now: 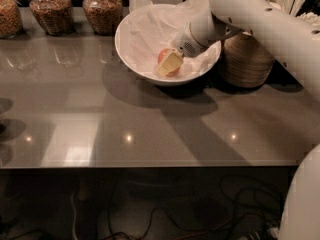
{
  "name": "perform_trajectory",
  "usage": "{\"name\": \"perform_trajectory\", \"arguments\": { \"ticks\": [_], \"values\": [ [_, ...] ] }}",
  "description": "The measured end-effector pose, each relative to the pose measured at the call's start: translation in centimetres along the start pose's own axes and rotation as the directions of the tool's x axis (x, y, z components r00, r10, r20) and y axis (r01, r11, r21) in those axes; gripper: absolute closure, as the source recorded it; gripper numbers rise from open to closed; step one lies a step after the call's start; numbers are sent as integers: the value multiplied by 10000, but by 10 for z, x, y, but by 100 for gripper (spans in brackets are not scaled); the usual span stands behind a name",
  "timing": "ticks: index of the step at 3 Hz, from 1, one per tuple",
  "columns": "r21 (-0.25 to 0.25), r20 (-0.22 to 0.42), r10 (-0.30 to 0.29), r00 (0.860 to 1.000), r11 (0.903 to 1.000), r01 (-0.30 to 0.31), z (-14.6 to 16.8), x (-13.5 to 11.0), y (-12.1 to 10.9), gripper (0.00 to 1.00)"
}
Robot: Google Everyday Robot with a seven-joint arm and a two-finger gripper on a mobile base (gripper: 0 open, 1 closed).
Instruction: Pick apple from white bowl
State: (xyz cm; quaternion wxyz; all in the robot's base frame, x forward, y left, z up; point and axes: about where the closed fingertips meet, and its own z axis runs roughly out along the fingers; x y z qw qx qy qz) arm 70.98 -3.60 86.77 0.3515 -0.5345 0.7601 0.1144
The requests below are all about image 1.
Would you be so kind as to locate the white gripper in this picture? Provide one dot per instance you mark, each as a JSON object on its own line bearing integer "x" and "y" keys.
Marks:
{"x": 185, "y": 44}

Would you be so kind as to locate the glass cereal jar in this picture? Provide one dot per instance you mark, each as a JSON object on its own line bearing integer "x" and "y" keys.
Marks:
{"x": 55, "y": 17}
{"x": 104, "y": 16}
{"x": 10, "y": 19}

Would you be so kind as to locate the white bowl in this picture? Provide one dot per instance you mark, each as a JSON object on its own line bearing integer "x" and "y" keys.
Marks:
{"x": 121, "y": 44}

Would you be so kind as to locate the left glass cereal jar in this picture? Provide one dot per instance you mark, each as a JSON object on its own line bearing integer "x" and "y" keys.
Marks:
{"x": 10, "y": 19}

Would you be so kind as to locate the middle glass cereal jar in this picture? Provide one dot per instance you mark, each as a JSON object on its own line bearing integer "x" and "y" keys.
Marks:
{"x": 55, "y": 17}

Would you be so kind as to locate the right glass cereal jar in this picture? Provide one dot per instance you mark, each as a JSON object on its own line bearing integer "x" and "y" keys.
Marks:
{"x": 104, "y": 16}

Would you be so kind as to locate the white tissue paper liner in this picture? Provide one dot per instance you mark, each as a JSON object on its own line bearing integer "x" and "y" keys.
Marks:
{"x": 150, "y": 30}

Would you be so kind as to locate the red yellow apple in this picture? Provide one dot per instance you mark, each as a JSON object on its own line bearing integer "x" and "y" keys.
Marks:
{"x": 164, "y": 59}

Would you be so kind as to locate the front stack of paper bowls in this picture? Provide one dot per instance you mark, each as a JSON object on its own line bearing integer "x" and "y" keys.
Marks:
{"x": 245, "y": 63}

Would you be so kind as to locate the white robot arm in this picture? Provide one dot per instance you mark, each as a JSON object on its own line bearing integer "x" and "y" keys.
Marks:
{"x": 296, "y": 45}

